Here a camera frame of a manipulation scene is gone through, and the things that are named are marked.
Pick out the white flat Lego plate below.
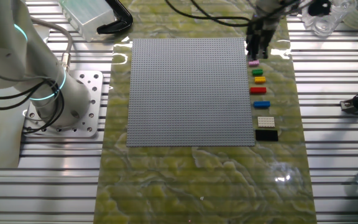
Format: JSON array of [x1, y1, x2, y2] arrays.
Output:
[[257, 116, 276, 128]]

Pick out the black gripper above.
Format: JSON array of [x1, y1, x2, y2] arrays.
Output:
[[246, 15, 281, 60]]

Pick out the red Lego brick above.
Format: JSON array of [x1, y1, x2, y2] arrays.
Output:
[[249, 86, 267, 95]]

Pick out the black cable bundle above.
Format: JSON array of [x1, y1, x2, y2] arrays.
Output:
[[0, 76, 66, 134]]

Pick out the blue Lego brick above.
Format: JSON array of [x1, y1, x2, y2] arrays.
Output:
[[253, 100, 271, 109]]

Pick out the grey Lego baseplate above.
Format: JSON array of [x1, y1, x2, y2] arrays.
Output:
[[126, 38, 256, 147]]

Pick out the clear plastic cup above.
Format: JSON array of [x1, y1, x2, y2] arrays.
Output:
[[301, 0, 357, 37]]

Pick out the silver robot mounting plate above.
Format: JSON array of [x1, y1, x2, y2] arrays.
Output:
[[22, 70, 104, 139]]

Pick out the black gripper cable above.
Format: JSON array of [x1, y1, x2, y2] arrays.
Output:
[[165, 0, 253, 22], [190, 0, 251, 27]]

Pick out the black flat Lego plate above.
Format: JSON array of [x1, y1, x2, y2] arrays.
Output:
[[255, 129, 279, 142]]

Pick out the black C-clamp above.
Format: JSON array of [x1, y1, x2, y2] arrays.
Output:
[[96, 0, 134, 35]]

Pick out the grey cable with metal plug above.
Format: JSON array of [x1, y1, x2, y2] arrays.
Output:
[[31, 17, 73, 74]]

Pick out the green marble pattern mat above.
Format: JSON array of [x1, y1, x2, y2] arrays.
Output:
[[93, 0, 318, 224]]

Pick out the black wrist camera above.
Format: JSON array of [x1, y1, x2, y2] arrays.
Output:
[[308, 0, 332, 17]]

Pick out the translucent plastic box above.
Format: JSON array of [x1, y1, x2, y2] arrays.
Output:
[[57, 0, 117, 43]]

